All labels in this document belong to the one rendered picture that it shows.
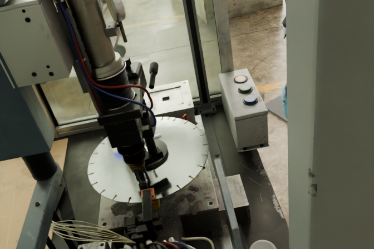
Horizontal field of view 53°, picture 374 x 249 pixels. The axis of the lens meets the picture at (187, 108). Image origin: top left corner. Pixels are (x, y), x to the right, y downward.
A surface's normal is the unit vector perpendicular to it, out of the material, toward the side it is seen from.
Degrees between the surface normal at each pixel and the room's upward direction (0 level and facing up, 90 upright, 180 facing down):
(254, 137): 90
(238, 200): 0
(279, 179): 0
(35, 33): 90
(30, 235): 0
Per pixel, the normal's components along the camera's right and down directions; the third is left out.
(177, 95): -0.16, -0.80
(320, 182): 0.11, 0.56
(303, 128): -0.98, 0.20
